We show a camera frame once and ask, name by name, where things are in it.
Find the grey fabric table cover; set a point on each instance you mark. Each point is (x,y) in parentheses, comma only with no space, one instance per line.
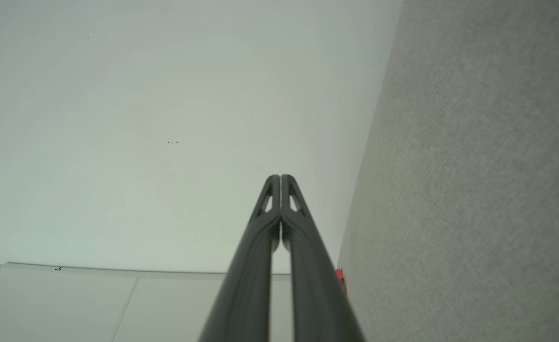
(474,180)

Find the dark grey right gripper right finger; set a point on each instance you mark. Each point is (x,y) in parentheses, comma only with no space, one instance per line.
(312,275)

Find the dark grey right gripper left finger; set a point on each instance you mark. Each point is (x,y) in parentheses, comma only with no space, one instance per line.
(251,266)

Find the red and white shirt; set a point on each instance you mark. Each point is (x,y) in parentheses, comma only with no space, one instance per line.
(339,275)

